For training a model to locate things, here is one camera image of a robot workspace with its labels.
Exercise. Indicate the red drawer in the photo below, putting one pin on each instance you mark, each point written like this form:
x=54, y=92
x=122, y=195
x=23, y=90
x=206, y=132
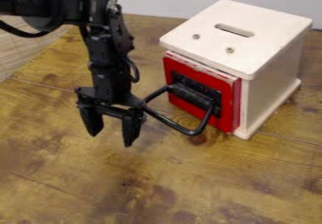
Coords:
x=222, y=81

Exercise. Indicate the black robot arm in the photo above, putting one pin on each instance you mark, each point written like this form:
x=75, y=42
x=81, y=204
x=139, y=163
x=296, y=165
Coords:
x=109, y=41

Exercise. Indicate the black metal drawer handle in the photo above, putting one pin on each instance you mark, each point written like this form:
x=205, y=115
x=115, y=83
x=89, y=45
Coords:
x=194, y=97

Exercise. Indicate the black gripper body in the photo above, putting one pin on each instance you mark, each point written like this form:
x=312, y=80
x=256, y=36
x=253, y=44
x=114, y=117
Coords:
x=110, y=93

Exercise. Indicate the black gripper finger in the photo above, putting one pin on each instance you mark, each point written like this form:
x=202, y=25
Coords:
x=131, y=124
x=91, y=118

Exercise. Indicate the white wooden drawer box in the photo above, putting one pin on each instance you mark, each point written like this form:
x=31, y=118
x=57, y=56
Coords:
x=253, y=43

